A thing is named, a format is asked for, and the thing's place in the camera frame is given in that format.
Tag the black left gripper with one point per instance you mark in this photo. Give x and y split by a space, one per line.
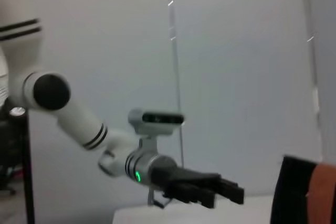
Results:
170 171

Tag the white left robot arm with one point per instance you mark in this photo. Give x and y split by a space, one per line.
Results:
78 119

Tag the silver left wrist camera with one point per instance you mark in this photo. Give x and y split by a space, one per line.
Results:
157 127

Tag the black metal stand post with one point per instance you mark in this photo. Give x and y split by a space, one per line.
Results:
28 169

